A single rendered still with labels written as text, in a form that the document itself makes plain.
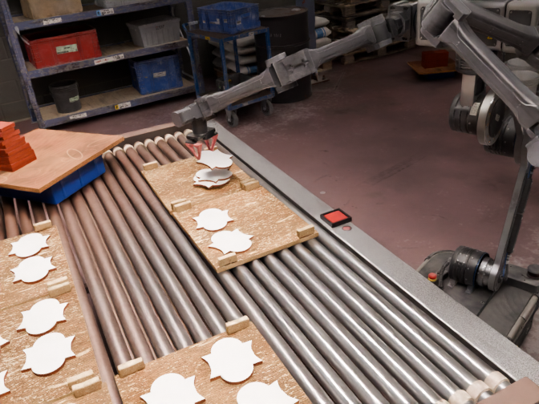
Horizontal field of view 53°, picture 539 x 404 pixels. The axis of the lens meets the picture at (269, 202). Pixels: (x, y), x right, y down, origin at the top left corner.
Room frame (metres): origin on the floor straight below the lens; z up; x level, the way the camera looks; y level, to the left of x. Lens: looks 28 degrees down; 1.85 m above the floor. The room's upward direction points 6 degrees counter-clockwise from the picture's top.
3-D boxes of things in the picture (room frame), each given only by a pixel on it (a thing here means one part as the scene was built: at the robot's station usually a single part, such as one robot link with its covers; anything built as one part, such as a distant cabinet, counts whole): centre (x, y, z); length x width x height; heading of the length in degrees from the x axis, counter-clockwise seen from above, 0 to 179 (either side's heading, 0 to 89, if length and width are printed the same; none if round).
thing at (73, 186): (2.06, 0.87, 0.97); 0.31 x 0.31 x 0.10; 64
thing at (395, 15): (1.92, -0.49, 1.45); 0.09 x 0.08 x 0.12; 47
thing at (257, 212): (1.57, 0.10, 0.93); 0.41 x 0.35 x 0.02; 25
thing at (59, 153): (2.10, 0.93, 1.03); 0.50 x 0.50 x 0.02; 64
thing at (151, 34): (6.15, 1.05, 0.76); 0.50 x 0.36 x 0.24; 123
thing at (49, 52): (5.73, 1.94, 0.78); 0.66 x 0.45 x 0.28; 117
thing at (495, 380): (1.68, -0.07, 0.90); 1.95 x 0.05 x 0.05; 24
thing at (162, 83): (6.16, 1.14, 0.32); 0.50 x 0.41 x 0.37; 113
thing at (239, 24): (5.34, 0.21, 0.96); 0.50 x 0.38 x 0.21; 42
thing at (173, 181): (1.95, 0.27, 0.93); 0.41 x 0.35 x 0.02; 23
